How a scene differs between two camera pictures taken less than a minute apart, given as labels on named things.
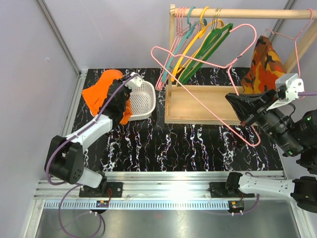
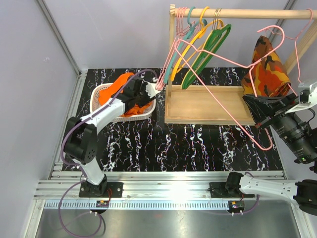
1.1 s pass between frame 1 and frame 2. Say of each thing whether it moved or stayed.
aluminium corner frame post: stayed
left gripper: moved
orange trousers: moved
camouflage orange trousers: stayed
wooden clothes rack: stayed
